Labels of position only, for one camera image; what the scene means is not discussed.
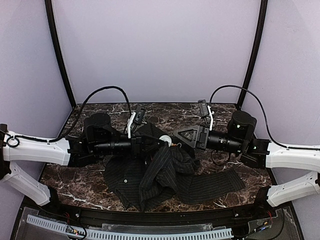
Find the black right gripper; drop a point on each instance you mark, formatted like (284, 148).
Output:
(203, 137)

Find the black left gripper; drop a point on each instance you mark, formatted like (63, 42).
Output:
(136, 144)

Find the dark pinstriped garment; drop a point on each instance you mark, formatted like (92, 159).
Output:
(144, 183)

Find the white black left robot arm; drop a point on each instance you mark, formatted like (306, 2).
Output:
(98, 139)

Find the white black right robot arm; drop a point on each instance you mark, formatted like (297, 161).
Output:
(260, 154)

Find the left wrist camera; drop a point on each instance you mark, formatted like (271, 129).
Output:
(135, 119)

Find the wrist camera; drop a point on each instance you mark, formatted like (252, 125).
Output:
(207, 114)
(135, 119)

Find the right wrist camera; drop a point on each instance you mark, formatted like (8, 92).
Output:
(207, 114)

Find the black front table rail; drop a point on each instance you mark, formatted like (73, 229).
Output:
(230, 217)

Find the white slotted cable duct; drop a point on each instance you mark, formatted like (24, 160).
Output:
(130, 232)

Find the black right frame post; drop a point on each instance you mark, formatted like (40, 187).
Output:
(256, 43)

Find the black frame post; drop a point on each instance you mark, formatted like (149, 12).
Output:
(58, 51)
(256, 43)

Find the black left frame post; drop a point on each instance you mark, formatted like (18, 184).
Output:
(58, 51)

